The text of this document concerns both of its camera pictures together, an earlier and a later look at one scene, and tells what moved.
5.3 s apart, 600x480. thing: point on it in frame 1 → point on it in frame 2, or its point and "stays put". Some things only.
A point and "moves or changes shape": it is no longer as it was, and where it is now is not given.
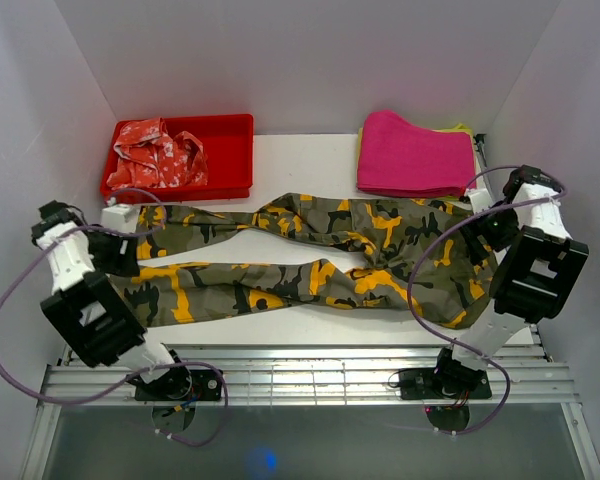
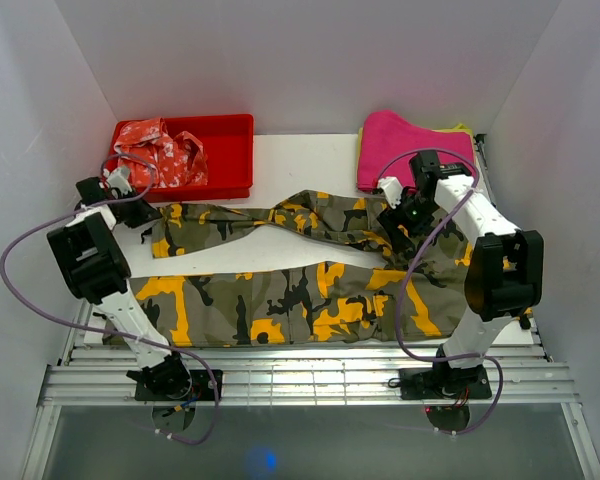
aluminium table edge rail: x=318 y=376 stays put
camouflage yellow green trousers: x=362 y=253 moves or changes shape
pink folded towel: x=401 y=159 stays put
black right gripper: x=475 y=228 → x=392 y=218
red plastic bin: x=228 y=145 stays put
